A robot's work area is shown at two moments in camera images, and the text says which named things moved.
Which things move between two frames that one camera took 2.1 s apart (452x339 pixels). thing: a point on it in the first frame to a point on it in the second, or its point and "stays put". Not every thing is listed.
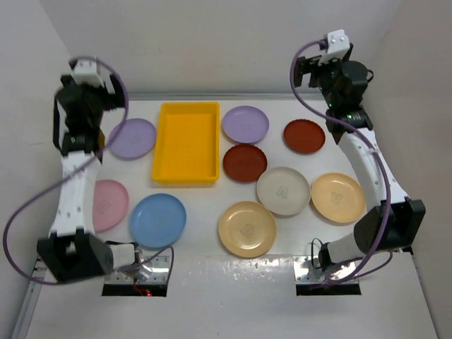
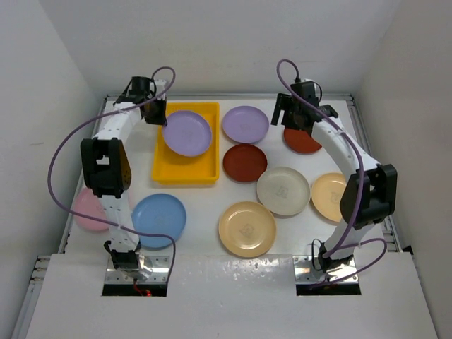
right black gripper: (302, 66) to (283, 102)
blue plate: (157, 220) stays put
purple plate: (246, 124) stays put
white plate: (284, 190) stays put
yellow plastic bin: (186, 143) stays put
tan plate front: (247, 229) stays put
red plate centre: (245, 162) stays put
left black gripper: (110, 102) to (160, 119)
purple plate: (135, 139) to (187, 133)
